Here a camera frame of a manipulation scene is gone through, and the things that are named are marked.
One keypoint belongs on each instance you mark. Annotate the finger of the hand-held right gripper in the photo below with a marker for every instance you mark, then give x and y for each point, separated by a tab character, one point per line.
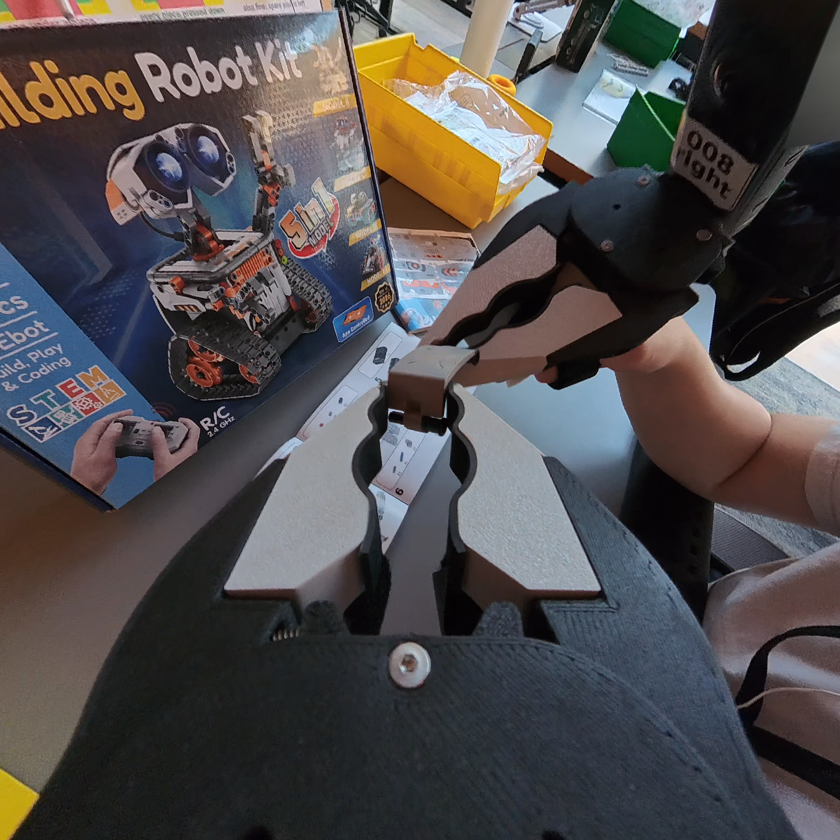
505	269
564	321

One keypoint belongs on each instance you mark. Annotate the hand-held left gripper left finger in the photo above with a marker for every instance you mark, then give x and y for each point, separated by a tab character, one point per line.
295	525

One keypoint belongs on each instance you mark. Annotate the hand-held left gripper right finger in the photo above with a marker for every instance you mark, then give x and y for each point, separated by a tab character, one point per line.
525	525

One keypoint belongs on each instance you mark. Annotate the grey building block piece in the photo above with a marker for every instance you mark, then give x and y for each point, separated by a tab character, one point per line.
420	377

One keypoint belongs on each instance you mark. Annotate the yellow plastic bin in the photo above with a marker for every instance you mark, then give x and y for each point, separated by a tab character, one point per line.
16	807
420	144

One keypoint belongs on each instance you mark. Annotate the person's right forearm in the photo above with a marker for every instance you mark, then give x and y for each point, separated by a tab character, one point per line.
709	433

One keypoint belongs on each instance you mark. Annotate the grey desk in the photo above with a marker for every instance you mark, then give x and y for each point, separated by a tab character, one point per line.
79	577

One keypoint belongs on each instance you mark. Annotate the printed task sheet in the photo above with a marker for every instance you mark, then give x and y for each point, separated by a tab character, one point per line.
164	5

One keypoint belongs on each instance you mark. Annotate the person's right hand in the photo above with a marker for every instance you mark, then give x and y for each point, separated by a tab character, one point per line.
656	348

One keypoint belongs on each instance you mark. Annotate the large green bin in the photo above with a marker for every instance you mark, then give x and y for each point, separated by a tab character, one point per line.
640	138

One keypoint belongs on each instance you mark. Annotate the open instruction booklet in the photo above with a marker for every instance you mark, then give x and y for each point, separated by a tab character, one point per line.
400	459

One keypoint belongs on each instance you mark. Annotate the black perforated board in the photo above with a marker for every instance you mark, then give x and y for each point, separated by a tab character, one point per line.
669	525

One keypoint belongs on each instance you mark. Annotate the small white booklet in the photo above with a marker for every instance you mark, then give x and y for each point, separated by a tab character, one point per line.
607	95

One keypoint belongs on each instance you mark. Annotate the clear plastic bags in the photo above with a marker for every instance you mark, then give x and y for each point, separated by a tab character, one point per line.
472	124

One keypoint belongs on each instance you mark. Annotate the small green bin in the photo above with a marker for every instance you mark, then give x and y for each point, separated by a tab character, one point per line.
643	33

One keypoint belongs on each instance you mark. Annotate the long black carton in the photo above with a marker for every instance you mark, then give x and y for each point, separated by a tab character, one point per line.
584	33

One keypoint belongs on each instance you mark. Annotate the white paper roll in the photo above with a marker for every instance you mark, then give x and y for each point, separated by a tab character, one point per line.
485	39

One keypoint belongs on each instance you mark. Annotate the person's light shirt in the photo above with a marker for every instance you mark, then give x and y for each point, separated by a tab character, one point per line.
774	590

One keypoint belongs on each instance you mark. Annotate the blue robot kit box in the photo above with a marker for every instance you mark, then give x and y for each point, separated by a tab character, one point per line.
164	197

